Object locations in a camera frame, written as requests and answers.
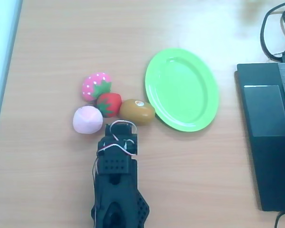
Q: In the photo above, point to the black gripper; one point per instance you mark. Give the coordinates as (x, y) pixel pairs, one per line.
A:
(120, 129)

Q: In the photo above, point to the red plush strawberry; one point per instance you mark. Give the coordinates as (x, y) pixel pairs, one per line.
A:
(112, 102)

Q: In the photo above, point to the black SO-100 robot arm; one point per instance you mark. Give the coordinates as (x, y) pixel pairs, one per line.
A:
(116, 190)

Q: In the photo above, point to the pink plush strawberry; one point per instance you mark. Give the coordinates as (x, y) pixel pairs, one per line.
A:
(90, 85)

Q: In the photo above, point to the green plastic plate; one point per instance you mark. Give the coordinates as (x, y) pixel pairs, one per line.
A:
(180, 95)

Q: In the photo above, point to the brown kiwi with sticker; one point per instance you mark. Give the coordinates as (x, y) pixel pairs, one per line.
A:
(135, 114)

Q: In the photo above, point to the pink plush peach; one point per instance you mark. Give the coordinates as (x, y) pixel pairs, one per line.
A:
(86, 121)

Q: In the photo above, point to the black laptop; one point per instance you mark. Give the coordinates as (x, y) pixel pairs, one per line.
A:
(266, 142)

